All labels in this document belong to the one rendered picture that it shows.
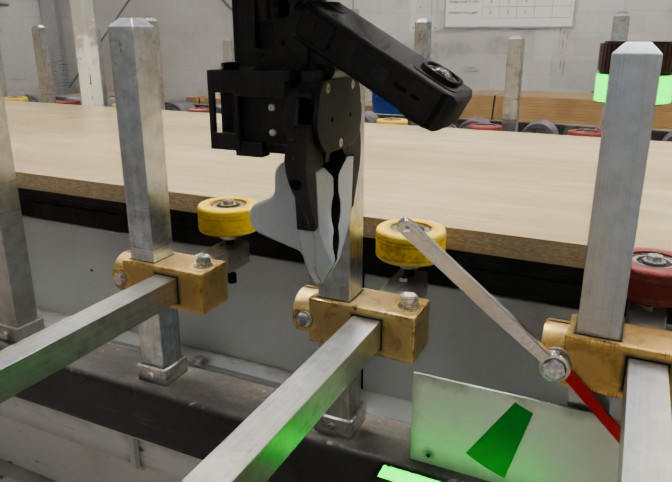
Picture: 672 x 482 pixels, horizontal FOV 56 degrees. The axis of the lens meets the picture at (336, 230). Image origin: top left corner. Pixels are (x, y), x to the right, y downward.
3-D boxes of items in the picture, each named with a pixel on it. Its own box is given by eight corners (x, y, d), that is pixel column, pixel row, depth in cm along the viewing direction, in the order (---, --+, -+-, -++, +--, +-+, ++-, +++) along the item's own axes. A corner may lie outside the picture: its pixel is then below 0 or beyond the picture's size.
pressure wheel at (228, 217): (269, 288, 83) (266, 204, 80) (209, 297, 80) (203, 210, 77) (253, 268, 90) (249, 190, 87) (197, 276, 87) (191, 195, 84)
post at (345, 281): (347, 495, 70) (350, 51, 56) (319, 486, 72) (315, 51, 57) (360, 476, 73) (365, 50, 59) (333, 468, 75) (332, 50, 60)
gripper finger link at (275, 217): (265, 271, 48) (260, 151, 45) (336, 284, 45) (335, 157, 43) (242, 286, 45) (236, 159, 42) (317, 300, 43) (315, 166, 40)
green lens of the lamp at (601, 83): (671, 105, 50) (676, 77, 49) (590, 102, 52) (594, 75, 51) (669, 99, 55) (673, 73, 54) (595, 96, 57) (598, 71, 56)
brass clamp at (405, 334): (411, 367, 61) (413, 320, 59) (289, 340, 66) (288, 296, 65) (430, 340, 66) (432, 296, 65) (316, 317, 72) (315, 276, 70)
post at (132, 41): (168, 416, 80) (131, 17, 65) (146, 409, 81) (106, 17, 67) (185, 402, 83) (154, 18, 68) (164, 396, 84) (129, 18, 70)
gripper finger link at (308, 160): (314, 216, 45) (312, 92, 42) (337, 219, 44) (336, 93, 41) (282, 234, 41) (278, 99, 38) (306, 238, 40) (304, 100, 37)
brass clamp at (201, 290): (200, 317, 71) (197, 276, 69) (110, 297, 76) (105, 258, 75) (231, 298, 76) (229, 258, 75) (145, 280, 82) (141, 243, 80)
